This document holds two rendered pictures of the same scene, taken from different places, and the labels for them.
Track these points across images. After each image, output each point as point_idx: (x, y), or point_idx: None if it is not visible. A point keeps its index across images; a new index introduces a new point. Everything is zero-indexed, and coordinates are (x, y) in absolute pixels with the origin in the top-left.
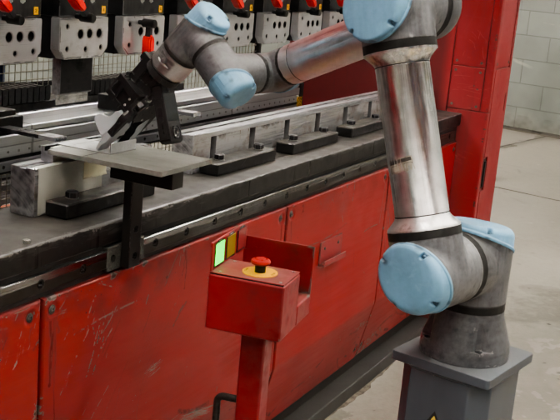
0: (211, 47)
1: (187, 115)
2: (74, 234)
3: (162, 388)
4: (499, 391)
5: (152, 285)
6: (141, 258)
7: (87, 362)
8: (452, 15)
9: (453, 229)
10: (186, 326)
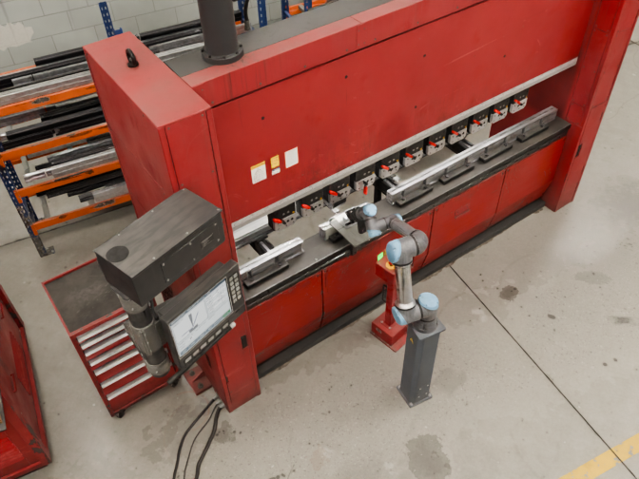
0: (368, 220)
1: (396, 181)
2: (332, 254)
3: (371, 274)
4: (429, 338)
5: (364, 253)
6: (358, 249)
7: (339, 277)
8: (419, 253)
9: (409, 309)
10: None
